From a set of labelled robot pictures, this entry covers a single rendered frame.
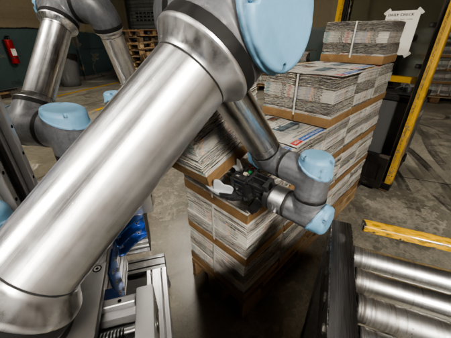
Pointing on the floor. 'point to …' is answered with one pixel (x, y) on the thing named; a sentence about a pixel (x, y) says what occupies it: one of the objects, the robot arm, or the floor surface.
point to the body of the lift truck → (392, 121)
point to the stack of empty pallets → (139, 43)
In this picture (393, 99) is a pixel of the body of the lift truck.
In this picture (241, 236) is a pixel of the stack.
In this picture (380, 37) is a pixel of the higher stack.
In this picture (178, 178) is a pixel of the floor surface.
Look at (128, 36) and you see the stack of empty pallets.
